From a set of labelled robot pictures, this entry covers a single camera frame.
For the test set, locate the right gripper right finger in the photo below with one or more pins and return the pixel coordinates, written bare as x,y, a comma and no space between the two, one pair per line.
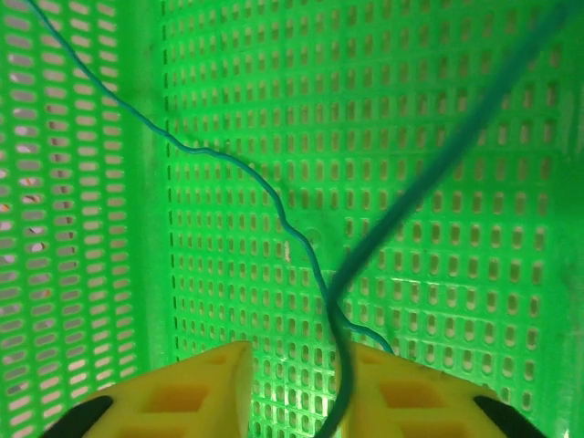
424,406

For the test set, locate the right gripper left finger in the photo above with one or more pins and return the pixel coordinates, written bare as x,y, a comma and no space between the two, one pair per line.
182,401

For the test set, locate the bundle of coloured rubber bands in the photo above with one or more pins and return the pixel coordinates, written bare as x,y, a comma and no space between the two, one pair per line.
438,173

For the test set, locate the bright green plastic basket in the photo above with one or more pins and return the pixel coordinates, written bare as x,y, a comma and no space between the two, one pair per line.
456,182

